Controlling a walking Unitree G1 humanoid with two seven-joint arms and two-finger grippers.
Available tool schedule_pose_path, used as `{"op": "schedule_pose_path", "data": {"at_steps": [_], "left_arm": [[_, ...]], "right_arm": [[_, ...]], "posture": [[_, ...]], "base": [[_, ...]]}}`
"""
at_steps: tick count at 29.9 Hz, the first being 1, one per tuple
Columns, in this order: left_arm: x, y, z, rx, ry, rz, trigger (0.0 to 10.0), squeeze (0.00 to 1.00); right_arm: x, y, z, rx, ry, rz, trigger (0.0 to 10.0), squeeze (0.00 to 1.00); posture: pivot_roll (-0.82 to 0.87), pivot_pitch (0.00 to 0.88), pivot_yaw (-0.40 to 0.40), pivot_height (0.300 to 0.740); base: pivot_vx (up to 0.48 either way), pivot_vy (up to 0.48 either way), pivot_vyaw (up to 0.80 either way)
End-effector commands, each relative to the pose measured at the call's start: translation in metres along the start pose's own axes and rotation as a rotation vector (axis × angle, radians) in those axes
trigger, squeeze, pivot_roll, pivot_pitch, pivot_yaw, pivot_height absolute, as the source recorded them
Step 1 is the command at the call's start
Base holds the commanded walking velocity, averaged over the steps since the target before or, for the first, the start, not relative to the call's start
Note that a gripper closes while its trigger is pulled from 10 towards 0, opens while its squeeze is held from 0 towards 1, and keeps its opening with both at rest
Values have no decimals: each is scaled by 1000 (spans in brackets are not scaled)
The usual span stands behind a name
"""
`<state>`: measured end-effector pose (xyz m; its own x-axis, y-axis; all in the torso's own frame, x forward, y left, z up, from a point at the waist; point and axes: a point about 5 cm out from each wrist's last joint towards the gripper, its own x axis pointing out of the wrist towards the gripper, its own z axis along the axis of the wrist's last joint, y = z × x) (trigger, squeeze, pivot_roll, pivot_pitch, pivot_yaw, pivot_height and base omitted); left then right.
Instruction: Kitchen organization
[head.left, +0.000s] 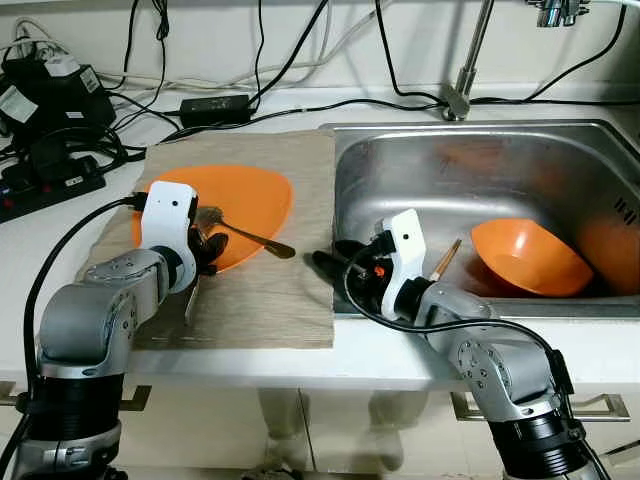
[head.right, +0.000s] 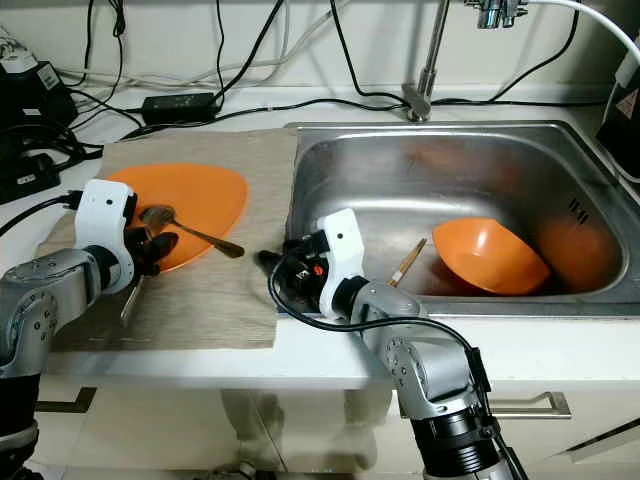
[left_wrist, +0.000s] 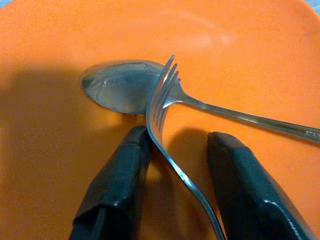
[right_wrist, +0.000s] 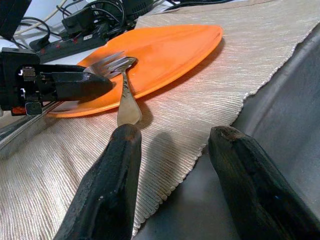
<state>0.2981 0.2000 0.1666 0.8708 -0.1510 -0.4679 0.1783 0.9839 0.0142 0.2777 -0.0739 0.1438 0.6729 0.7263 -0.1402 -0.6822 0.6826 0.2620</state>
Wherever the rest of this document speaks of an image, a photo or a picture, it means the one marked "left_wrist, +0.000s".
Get orange plate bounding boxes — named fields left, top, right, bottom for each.
left=0, top=0, right=320, bottom=240

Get steel fork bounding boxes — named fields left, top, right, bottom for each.
left=145, top=54, right=227, bottom=240

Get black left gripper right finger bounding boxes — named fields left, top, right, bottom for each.
left=206, top=131, right=317, bottom=240

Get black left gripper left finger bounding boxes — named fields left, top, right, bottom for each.
left=68, top=126, right=153, bottom=240

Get steel spoon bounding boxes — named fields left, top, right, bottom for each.
left=80, top=58, right=320, bottom=145

